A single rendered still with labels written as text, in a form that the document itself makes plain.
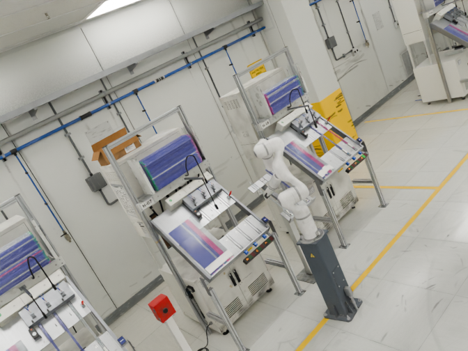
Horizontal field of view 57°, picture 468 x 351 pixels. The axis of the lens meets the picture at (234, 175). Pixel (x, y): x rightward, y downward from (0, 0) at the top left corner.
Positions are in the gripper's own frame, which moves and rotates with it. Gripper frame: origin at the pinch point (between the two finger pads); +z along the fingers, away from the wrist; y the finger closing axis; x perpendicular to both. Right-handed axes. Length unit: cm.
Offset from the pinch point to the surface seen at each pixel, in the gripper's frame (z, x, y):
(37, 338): 10, -24, 199
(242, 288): 59, 37, 50
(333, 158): 8, 10, -90
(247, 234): 8.1, 12.7, 35.8
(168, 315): 21, 18, 123
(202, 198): 9, -36, 42
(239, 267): 48, 23, 43
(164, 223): 16, -40, 79
